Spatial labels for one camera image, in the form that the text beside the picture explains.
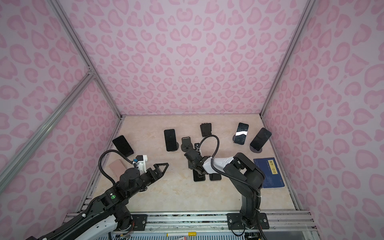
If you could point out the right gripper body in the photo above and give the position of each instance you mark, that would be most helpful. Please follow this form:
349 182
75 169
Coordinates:
191 166

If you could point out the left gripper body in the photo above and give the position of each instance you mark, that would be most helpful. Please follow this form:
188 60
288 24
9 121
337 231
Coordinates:
145 179

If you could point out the black phone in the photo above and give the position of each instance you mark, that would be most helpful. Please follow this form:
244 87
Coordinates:
260 140
215 177
170 138
123 146
197 177
241 133

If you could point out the black folding phone stand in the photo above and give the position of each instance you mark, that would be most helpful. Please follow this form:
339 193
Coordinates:
206 129

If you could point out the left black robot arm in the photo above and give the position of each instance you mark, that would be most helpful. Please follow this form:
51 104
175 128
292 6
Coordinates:
108 211

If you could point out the blue book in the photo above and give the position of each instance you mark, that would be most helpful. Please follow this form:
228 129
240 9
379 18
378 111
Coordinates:
273 177

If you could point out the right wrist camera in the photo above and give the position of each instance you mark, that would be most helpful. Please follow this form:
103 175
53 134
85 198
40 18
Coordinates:
197 147

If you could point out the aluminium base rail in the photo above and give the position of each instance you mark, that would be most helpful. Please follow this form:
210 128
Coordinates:
220 225

